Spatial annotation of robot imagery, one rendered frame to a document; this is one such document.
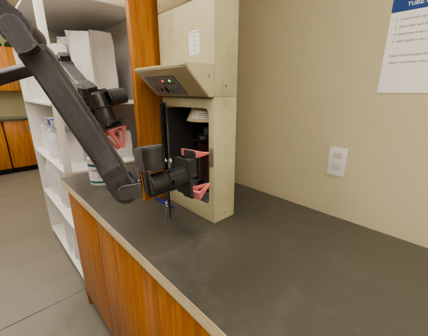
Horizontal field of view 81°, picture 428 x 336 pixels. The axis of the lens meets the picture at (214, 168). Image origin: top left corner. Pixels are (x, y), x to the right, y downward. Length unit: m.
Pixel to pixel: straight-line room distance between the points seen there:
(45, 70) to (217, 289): 0.64
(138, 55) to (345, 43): 0.78
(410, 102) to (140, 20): 1.00
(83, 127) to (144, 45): 0.61
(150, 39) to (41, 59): 0.60
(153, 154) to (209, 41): 0.44
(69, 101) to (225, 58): 0.50
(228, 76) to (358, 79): 0.47
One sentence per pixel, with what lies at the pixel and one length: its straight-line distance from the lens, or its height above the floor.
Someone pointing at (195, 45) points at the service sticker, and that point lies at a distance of 0.94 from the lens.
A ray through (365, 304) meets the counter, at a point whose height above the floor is 0.94.
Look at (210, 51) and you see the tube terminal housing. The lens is 0.88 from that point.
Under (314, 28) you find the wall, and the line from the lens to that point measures 1.17.
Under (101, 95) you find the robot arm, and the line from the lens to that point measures 0.98.
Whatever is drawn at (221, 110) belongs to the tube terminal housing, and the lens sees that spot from 0.88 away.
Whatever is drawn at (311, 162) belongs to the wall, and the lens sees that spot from 1.16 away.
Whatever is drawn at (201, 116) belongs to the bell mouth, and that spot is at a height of 1.34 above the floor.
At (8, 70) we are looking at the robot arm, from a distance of 1.32.
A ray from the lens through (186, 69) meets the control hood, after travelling 0.80.
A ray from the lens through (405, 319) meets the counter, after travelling 0.78.
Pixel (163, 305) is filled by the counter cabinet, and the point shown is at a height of 0.77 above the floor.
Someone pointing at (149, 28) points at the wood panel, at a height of 1.67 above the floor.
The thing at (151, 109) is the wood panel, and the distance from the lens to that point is 1.14.
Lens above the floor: 1.43
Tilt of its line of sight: 17 degrees down
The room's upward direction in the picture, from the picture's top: straight up
